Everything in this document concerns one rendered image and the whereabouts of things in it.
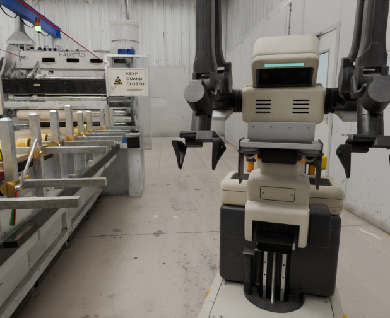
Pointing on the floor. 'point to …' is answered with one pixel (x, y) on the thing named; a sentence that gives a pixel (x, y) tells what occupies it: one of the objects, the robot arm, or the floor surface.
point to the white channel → (89, 24)
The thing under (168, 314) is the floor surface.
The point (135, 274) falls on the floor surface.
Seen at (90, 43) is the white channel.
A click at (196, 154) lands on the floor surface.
